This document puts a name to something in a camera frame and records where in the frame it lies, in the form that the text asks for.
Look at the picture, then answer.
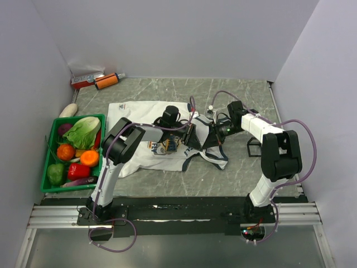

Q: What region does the red chili pepper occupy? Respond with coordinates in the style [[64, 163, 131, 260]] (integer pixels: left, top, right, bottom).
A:
[[94, 130, 102, 147]]

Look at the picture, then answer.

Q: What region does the orange black cylinder tool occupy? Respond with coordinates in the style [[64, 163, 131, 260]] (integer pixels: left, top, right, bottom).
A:
[[94, 73, 126, 90]]

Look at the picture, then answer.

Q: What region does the green bell pepper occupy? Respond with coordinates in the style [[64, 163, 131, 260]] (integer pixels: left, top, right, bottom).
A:
[[47, 164, 65, 186]]

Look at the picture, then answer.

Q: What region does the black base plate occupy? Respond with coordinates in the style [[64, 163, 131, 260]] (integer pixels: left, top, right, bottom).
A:
[[40, 197, 319, 237]]

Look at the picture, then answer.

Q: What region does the white radish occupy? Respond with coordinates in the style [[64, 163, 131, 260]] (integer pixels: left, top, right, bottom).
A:
[[59, 103, 78, 118]]

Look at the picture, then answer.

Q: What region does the black wire frame stand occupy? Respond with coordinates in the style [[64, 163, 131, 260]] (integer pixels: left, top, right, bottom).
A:
[[247, 137, 262, 157]]

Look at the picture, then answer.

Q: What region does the aluminium rail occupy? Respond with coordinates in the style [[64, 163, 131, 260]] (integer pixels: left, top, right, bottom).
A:
[[27, 205, 79, 229]]

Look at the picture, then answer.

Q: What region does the green plastic crate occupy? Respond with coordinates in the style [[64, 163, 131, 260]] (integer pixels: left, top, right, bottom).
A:
[[41, 114, 105, 193]]

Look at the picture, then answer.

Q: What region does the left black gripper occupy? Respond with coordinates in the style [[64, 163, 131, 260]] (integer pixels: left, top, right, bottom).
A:
[[170, 123, 203, 152]]

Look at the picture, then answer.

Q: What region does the orange tangerine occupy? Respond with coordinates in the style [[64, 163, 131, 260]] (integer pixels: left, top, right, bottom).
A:
[[56, 143, 75, 161]]

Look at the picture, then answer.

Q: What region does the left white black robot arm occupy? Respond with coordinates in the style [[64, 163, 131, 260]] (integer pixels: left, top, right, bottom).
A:
[[86, 106, 201, 224]]

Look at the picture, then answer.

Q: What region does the purple eggplant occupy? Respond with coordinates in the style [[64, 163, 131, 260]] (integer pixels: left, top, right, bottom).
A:
[[61, 176, 98, 188]]

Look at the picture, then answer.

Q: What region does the white printed tank top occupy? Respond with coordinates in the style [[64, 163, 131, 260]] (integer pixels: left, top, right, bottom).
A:
[[107, 101, 228, 178]]

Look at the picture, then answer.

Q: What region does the red white box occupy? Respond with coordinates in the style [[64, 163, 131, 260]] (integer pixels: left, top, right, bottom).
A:
[[71, 71, 104, 89]]

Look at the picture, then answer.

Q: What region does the orange carrot slice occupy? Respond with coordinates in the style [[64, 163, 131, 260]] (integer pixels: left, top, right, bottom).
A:
[[80, 150, 100, 168]]

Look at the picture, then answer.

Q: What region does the purple onion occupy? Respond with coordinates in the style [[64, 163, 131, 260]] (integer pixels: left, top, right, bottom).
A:
[[57, 123, 73, 137]]

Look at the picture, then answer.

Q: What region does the red bell pepper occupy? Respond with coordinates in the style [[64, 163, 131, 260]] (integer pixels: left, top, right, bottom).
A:
[[67, 163, 91, 181]]

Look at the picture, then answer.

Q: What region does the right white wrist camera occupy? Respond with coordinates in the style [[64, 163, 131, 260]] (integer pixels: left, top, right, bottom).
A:
[[205, 105, 217, 122]]

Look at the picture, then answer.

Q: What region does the green lettuce head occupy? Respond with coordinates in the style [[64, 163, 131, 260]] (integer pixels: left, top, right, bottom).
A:
[[63, 117, 101, 150]]

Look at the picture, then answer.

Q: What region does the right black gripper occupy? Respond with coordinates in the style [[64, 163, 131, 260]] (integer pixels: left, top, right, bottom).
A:
[[202, 120, 243, 149]]

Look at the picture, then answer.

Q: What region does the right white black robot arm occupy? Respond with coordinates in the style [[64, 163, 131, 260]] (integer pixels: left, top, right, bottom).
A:
[[204, 101, 302, 223]]

